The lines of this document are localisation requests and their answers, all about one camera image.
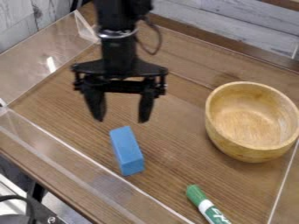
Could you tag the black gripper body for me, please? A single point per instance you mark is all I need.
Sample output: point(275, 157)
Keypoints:
point(120, 72)

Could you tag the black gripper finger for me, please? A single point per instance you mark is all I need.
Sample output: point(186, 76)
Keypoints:
point(96, 102)
point(146, 105)

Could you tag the blue rectangular block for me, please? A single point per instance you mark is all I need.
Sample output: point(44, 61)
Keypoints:
point(128, 154)

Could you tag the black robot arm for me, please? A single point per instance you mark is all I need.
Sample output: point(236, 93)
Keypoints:
point(117, 16)

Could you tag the brown wooden bowl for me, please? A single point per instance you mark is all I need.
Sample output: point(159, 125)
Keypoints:
point(251, 121)

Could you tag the green dry erase marker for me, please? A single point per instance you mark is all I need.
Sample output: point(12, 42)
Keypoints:
point(211, 213)

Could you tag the clear acrylic tray wall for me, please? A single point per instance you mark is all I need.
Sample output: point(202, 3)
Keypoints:
point(61, 147)

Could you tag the black table leg frame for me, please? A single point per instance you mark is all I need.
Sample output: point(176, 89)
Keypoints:
point(35, 192)

